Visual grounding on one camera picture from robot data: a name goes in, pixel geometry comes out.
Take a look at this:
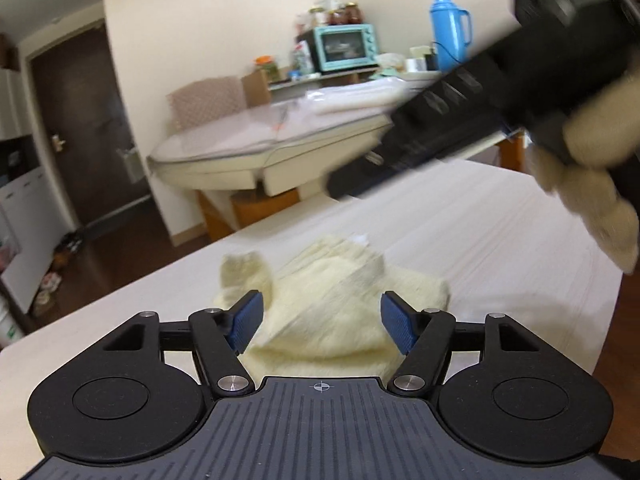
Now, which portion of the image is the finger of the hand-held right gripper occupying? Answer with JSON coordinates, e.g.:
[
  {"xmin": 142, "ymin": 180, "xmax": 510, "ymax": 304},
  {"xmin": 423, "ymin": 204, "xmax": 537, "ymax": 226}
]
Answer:
[
  {"xmin": 327, "ymin": 87, "xmax": 508, "ymax": 201},
  {"xmin": 387, "ymin": 45, "xmax": 507, "ymax": 147}
]

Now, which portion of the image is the orange-lidded glass jar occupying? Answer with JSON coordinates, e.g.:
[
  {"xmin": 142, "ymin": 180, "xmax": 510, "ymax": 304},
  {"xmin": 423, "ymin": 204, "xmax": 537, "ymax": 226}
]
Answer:
[{"xmin": 255, "ymin": 54, "xmax": 281, "ymax": 83}]

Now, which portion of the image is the cream terry towel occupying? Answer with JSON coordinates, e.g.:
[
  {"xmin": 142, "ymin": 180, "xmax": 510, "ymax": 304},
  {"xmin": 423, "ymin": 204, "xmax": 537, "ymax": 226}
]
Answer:
[{"xmin": 212, "ymin": 234, "xmax": 451, "ymax": 378}]

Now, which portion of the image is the grey hallway cabinet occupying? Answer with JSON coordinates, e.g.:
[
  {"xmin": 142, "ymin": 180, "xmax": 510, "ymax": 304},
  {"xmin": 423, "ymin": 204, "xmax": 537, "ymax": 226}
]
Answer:
[{"xmin": 0, "ymin": 35, "xmax": 63, "ymax": 311}]

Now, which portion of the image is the blue thermos jug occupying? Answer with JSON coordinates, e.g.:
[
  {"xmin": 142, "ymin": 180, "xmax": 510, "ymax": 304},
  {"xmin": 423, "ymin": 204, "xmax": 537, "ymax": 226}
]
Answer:
[{"xmin": 431, "ymin": 0, "xmax": 473, "ymax": 72}]

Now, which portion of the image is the quilted beige chair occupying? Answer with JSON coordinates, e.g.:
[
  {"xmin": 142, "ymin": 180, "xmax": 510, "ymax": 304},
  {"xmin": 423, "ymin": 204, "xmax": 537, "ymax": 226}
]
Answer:
[{"xmin": 167, "ymin": 76, "xmax": 248, "ymax": 133}]

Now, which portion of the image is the plastic-wrapped white bundle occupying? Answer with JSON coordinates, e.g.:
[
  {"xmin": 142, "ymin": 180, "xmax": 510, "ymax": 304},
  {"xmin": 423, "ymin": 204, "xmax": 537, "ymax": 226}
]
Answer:
[{"xmin": 300, "ymin": 77, "xmax": 406, "ymax": 116}]

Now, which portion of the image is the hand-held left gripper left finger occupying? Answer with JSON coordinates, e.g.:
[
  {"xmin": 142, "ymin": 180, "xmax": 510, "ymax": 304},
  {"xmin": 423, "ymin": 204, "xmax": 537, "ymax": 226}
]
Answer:
[{"xmin": 102, "ymin": 289, "xmax": 264, "ymax": 398}]

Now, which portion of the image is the person's right hand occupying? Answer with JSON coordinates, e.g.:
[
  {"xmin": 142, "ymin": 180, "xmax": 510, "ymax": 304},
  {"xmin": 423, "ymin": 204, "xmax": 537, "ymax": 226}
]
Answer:
[{"xmin": 530, "ymin": 67, "xmax": 640, "ymax": 276}]

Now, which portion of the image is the small brown cardboard box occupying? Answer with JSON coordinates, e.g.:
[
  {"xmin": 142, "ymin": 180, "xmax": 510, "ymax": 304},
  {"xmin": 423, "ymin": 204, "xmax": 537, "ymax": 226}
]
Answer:
[{"xmin": 242, "ymin": 69, "xmax": 271, "ymax": 108}]

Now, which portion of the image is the teal toaster oven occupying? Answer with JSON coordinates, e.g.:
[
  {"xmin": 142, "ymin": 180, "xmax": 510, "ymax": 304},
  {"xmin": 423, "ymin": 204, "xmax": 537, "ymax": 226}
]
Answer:
[{"xmin": 300, "ymin": 24, "xmax": 379, "ymax": 73}]

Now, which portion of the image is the white plastic bucket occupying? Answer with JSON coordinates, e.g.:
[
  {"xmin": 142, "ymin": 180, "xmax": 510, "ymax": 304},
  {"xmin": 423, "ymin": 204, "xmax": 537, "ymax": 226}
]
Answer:
[{"xmin": 0, "ymin": 305, "xmax": 26, "ymax": 351}]

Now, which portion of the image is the beige glass-topped dining table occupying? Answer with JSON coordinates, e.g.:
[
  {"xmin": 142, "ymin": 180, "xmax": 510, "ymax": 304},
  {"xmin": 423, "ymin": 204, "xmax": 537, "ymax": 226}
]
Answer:
[{"xmin": 147, "ymin": 67, "xmax": 526, "ymax": 241}]

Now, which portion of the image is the white and red snack bag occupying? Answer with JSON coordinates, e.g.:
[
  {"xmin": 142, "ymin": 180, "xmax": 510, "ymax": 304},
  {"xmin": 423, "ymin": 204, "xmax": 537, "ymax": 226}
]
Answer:
[{"xmin": 292, "ymin": 40, "xmax": 316, "ymax": 75}]

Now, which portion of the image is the white tabletop riser shelf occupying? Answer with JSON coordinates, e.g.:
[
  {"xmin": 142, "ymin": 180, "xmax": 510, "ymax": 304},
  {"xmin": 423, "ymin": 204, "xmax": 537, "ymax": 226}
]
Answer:
[{"xmin": 267, "ymin": 65, "xmax": 381, "ymax": 93}]

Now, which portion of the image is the dark wooden door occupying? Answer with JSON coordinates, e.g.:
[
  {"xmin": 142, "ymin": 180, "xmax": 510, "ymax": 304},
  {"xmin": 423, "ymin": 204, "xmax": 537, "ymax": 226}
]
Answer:
[{"xmin": 27, "ymin": 17, "xmax": 151, "ymax": 231}]

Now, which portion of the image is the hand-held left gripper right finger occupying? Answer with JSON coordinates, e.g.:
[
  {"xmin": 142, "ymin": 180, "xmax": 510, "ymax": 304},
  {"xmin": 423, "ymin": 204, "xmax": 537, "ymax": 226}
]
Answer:
[{"xmin": 380, "ymin": 290, "xmax": 542, "ymax": 399}]

